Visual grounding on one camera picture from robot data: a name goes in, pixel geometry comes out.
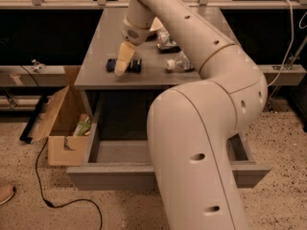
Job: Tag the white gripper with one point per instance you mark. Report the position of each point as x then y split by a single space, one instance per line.
136 34

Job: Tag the dark blue rxbar wrapper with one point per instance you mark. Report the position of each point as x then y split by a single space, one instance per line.
134 66

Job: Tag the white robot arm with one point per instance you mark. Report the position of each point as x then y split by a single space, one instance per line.
188 125

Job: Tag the grey drawer cabinet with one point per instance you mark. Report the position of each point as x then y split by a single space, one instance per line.
94 77

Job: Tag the open grey top drawer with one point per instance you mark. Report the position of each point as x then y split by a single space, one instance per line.
117 156

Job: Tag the crushed green white can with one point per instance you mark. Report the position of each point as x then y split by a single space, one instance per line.
164 40

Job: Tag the white paper bowl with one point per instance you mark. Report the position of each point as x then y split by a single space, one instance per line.
157 25

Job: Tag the clear plastic water bottle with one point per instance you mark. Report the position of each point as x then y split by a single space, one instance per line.
180 63

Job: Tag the green packet in box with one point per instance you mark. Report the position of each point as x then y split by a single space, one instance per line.
82 128

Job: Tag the small clear plastic object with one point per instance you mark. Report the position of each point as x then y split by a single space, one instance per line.
38 67

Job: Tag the open cardboard box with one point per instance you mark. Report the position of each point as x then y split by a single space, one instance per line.
64 112

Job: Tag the black table leg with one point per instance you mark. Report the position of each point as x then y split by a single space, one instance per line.
24 137

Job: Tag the shoe tip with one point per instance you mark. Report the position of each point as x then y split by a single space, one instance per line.
6 193

